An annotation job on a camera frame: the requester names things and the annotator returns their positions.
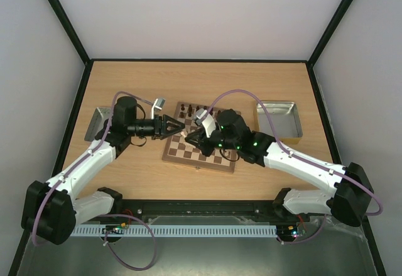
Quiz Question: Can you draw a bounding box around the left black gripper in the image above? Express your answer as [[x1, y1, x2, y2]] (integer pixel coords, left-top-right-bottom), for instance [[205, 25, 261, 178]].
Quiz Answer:
[[129, 115, 186, 140]]

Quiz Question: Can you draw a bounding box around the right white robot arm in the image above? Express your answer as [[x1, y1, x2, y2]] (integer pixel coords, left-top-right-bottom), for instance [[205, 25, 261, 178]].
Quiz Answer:
[[185, 108, 373, 227]]

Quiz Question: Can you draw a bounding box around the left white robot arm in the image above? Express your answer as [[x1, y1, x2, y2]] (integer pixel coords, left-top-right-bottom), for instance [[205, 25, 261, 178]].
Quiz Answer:
[[21, 91, 185, 246]]

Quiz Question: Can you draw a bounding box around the wooden chess board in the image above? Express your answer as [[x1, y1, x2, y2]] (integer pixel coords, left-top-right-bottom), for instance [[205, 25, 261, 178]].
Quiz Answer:
[[161, 101, 242, 174]]

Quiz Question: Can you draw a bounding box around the left metal tray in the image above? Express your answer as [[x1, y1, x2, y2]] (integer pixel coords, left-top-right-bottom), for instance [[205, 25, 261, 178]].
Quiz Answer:
[[84, 107, 111, 142]]

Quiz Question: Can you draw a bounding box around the metal tray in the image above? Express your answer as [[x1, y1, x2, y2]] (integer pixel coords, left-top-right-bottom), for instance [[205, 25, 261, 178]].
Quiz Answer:
[[84, 107, 111, 142], [254, 101, 303, 145]]

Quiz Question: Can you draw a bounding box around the right metal tray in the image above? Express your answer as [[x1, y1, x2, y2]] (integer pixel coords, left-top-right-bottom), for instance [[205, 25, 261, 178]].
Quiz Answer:
[[254, 101, 303, 145]]

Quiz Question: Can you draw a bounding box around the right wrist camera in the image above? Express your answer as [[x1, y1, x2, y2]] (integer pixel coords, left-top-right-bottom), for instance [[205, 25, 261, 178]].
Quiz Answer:
[[193, 108, 217, 138]]

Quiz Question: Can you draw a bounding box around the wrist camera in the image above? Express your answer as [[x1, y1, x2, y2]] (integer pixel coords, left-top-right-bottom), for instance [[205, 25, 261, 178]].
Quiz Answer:
[[151, 97, 166, 119], [193, 108, 217, 138]]

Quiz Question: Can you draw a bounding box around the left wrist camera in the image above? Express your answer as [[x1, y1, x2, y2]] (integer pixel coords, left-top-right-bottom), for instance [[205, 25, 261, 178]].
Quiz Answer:
[[151, 97, 166, 119]]

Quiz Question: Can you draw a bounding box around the black mounting rail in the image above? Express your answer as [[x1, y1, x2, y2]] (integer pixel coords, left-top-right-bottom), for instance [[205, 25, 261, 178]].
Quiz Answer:
[[121, 199, 310, 224]]

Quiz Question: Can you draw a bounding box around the slotted white cable duct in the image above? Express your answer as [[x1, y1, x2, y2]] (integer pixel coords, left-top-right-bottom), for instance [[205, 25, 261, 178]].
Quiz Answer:
[[71, 224, 277, 238]]

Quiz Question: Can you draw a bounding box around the black cage frame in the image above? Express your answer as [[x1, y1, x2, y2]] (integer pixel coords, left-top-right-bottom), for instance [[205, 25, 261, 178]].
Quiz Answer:
[[6, 0, 402, 276]]

